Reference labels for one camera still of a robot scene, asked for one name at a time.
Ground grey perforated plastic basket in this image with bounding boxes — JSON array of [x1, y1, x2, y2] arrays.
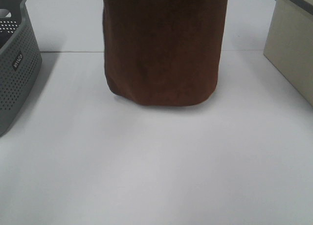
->
[[0, 0, 42, 135]]

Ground beige storage box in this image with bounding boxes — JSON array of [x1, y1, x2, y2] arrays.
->
[[264, 0, 313, 104]]

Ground brown towel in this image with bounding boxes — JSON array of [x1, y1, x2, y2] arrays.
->
[[103, 0, 228, 106]]

